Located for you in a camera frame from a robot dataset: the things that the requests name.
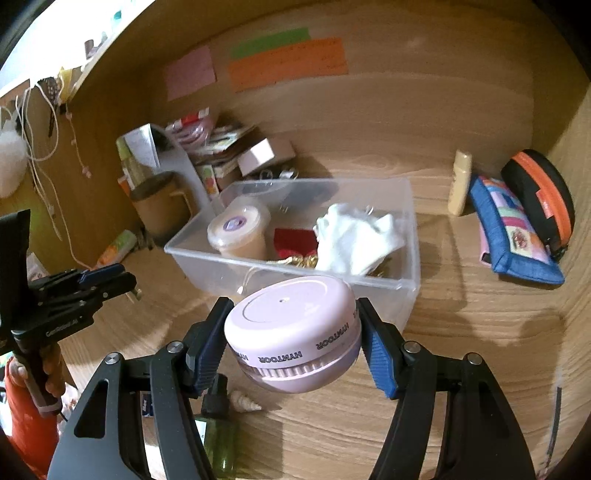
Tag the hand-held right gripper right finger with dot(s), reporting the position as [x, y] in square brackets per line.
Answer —
[379, 357]

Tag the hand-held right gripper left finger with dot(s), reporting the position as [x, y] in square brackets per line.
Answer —
[207, 353]

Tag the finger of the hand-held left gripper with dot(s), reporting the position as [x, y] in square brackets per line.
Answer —
[115, 288]
[99, 274]

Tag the pink round desktop vacuum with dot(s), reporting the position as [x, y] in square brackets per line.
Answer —
[286, 332]

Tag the clear plastic storage box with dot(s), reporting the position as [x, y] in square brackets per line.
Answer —
[286, 295]

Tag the white cloth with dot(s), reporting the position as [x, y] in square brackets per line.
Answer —
[355, 240]

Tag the clear round jar purple label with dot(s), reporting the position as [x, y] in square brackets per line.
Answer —
[240, 230]

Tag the red fabric pouch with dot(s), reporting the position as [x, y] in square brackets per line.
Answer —
[293, 240]

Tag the wooden desktop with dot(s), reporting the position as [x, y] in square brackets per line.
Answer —
[461, 369]

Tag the orange green tube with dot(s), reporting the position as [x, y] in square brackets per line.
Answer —
[117, 247]

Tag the small seashell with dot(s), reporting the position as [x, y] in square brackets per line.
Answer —
[244, 401]

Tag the blue packet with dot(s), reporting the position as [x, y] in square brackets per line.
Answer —
[145, 406]

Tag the brown mug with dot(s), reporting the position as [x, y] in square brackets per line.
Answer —
[157, 207]

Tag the pale green spray bottle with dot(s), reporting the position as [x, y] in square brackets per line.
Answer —
[125, 161]

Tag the fruit print box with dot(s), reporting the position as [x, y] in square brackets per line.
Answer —
[208, 182]

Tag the white fluffy object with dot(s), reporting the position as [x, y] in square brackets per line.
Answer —
[11, 157]

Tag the pink plastic packets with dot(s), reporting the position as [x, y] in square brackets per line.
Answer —
[189, 127]

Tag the blue patchwork pencil case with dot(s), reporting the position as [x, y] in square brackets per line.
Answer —
[508, 230]

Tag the stack of small packets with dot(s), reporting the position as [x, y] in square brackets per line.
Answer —
[226, 141]

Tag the cream bottle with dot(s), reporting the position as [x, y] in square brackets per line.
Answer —
[460, 184]

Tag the metal binder clips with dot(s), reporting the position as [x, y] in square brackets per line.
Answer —
[279, 174]

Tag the small white box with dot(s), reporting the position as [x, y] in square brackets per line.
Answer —
[261, 154]

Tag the pink sticky note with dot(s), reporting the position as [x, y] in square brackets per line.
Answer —
[190, 73]

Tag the black orange round case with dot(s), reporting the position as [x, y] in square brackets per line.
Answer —
[545, 189]

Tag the small glass bottles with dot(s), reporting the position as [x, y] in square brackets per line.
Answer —
[104, 37]

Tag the wooden desk hutch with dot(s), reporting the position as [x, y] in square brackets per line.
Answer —
[415, 115]

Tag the orange sticky note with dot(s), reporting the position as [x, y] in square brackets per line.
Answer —
[288, 64]

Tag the green sticky note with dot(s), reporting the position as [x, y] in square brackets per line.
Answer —
[270, 44]

